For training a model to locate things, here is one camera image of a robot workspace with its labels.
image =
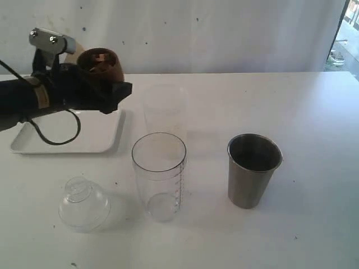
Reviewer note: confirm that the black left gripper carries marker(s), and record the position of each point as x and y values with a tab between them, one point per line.
59	86

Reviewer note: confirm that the brown wooden cup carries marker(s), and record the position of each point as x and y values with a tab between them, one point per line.
114	74

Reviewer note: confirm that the wooden pieces and coin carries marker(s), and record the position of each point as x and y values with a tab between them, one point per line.
99	63

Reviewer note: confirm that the stainless steel cup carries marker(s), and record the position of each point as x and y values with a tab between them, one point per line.
253	158

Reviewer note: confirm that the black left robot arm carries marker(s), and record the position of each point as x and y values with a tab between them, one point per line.
19	103

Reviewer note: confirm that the clear measuring cup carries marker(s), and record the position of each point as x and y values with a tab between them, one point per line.
159	160

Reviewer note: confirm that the clear plastic dome lid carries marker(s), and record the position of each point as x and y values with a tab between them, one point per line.
84	205

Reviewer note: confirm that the white rectangular plastic tray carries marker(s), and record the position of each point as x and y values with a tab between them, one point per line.
97	135

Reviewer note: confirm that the frosted translucent plastic cup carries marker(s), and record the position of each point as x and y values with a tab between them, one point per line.
165	113

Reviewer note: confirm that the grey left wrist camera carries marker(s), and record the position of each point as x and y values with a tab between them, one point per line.
49	45

